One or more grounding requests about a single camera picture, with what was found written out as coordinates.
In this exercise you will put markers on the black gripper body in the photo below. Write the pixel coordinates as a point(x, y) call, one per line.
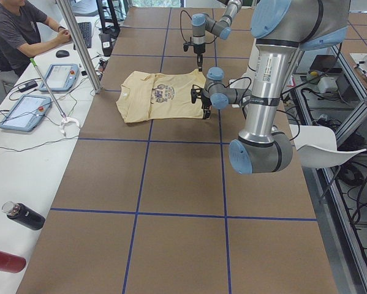
point(198, 48)
point(206, 102)

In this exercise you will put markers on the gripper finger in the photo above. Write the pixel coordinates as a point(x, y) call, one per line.
point(200, 62)
point(206, 113)

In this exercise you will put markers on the yellow long sleeve shirt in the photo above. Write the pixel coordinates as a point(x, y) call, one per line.
point(145, 96)

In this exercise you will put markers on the white plastic chair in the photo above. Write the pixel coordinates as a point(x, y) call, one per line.
point(317, 148)

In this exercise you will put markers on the black keyboard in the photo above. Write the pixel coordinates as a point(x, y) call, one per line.
point(86, 32)

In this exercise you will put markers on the reacher grabber stick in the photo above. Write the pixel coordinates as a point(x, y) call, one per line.
point(65, 118)

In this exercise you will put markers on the upper blue teach pendant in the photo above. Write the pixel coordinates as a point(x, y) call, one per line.
point(61, 77)

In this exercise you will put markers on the blue teach pendant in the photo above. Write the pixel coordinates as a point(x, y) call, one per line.
point(27, 113)
point(61, 77)

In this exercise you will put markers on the black computer mouse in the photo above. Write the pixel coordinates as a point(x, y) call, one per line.
point(62, 53)

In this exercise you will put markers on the lower blue teach pendant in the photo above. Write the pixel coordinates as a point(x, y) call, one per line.
point(27, 113)

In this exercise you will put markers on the seated person grey shirt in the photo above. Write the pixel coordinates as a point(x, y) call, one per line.
point(20, 39)

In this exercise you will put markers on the black water bottle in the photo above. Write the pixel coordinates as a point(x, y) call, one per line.
point(23, 215)

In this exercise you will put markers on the red water bottle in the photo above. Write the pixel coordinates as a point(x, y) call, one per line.
point(11, 263)

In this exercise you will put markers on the white camera mast pedestal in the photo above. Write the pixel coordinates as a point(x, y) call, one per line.
point(261, 84)

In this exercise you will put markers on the aluminium frame post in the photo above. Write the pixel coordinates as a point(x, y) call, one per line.
point(79, 43)

